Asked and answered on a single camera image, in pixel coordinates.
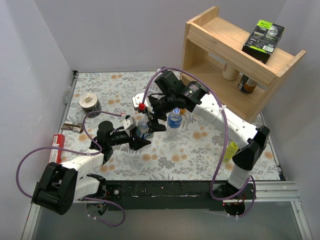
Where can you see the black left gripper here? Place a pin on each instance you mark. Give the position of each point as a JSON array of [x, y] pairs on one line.
[[132, 139]]

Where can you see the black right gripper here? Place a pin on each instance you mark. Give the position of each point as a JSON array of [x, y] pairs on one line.
[[155, 118]]

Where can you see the clear water bottle white-blue label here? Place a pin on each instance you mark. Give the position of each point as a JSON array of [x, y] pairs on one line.
[[142, 130]]

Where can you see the blue label water bottle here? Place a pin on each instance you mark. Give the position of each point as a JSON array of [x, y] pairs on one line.
[[173, 123]]

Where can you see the blue bottle cap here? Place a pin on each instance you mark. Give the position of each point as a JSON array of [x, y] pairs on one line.
[[176, 111]]

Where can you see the orange juice bottle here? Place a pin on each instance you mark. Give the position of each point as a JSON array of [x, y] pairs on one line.
[[182, 111]]

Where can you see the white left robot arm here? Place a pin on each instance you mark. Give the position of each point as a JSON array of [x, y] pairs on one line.
[[62, 184]]

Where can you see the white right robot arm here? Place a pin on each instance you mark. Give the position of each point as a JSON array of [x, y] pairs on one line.
[[200, 100]]

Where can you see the yellow squeeze bottle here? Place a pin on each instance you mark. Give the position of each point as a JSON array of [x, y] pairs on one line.
[[231, 150]]

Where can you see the chocolate bar wrapper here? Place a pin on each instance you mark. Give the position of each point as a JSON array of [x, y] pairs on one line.
[[71, 126]]

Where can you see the red snack box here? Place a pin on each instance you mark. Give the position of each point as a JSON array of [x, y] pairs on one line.
[[56, 154]]

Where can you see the wooden shelf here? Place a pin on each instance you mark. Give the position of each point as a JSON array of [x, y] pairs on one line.
[[210, 42]]

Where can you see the cream cup on shelf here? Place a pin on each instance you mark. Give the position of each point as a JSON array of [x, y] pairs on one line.
[[229, 73]]

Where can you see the dark jar on shelf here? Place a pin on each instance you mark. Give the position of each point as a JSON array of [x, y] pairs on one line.
[[247, 85]]

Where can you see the black green product box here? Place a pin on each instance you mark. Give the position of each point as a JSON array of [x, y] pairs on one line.
[[263, 40]]

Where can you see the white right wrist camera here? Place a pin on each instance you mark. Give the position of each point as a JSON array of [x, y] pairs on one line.
[[141, 105]]

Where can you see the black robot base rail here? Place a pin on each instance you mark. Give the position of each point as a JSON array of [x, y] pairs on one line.
[[175, 195]]

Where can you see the small clear bottle at wall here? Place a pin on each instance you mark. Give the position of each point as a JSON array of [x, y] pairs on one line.
[[67, 95]]

